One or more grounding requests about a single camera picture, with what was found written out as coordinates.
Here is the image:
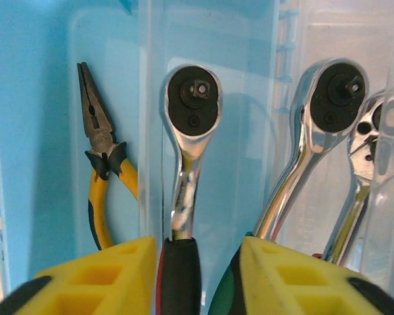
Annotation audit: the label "ratchet wrench green handle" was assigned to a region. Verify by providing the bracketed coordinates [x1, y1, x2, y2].
[209, 58, 370, 315]

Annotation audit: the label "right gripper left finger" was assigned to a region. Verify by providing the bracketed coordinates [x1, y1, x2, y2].
[1, 236, 157, 315]

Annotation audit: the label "yellow black long-nose pliers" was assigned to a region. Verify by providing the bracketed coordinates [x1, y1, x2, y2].
[77, 61, 141, 252]

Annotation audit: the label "blue plastic toolbox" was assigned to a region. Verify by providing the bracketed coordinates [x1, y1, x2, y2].
[0, 0, 394, 315]

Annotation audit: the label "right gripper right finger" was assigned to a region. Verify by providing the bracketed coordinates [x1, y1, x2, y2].
[239, 236, 394, 315]

